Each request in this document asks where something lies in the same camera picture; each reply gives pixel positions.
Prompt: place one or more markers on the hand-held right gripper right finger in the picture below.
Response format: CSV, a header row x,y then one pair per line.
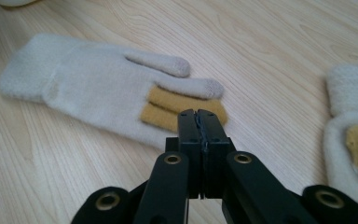
x,y
213,133

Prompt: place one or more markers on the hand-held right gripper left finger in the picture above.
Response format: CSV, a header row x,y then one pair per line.
x,y
191,133

